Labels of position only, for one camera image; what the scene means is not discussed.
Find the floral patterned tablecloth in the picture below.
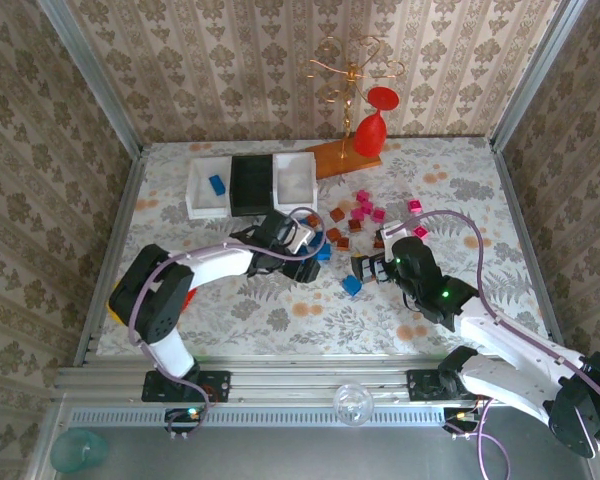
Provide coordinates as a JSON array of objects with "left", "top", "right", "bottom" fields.
[{"left": 95, "top": 138, "right": 555, "bottom": 358}]

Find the black plastic bin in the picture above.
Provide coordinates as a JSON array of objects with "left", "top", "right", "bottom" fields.
[{"left": 228, "top": 153, "right": 276, "bottom": 218}]

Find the white plastic bin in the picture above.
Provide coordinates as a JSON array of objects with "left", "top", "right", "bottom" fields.
[
  {"left": 272, "top": 151, "right": 320, "bottom": 216},
  {"left": 186, "top": 156, "right": 234, "bottom": 220}
]

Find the red wine glass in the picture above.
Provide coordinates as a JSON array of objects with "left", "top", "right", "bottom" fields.
[{"left": 352, "top": 85, "right": 400, "bottom": 156}]

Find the clear glass ball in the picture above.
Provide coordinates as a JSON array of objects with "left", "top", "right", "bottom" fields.
[{"left": 332, "top": 383, "right": 375, "bottom": 427}]

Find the small black circuit board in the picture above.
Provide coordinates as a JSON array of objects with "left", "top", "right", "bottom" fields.
[
  {"left": 440, "top": 406, "right": 483, "bottom": 442},
  {"left": 163, "top": 406, "right": 209, "bottom": 442}
]

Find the gray metal sheet shelf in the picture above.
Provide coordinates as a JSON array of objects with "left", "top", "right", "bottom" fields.
[{"left": 29, "top": 402, "right": 600, "bottom": 480}]

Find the teal plastic cup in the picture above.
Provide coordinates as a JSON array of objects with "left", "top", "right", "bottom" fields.
[{"left": 49, "top": 428, "right": 109, "bottom": 474}]

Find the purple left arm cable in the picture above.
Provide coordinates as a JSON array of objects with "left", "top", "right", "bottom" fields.
[{"left": 127, "top": 206, "right": 327, "bottom": 439}]

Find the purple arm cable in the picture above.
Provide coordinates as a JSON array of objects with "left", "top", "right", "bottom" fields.
[
  {"left": 127, "top": 206, "right": 327, "bottom": 439},
  {"left": 385, "top": 209, "right": 600, "bottom": 480}
]

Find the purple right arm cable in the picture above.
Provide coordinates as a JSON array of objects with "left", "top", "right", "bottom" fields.
[{"left": 385, "top": 209, "right": 600, "bottom": 480}]

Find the gold wire rack wooden base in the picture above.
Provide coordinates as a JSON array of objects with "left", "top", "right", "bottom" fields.
[{"left": 304, "top": 34, "right": 406, "bottom": 180}]

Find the aluminium frame rail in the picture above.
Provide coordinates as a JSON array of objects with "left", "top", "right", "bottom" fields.
[{"left": 54, "top": 355, "right": 594, "bottom": 404}]

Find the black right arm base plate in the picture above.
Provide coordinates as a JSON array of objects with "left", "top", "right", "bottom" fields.
[{"left": 406, "top": 368, "right": 500, "bottom": 402}]

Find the aluminium side rail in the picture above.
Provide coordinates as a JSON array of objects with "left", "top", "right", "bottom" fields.
[
  {"left": 74, "top": 154, "right": 146, "bottom": 366},
  {"left": 492, "top": 144, "right": 571, "bottom": 364}
]

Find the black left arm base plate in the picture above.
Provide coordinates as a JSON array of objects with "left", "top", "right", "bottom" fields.
[{"left": 141, "top": 369, "right": 232, "bottom": 404}]

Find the gray slotted cable duct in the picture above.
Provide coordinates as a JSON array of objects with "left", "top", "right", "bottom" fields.
[{"left": 67, "top": 406, "right": 449, "bottom": 427}]

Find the aluminium corner post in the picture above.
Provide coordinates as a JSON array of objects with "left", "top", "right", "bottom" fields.
[
  {"left": 489, "top": 0, "right": 589, "bottom": 151},
  {"left": 36, "top": 0, "right": 145, "bottom": 157}
]

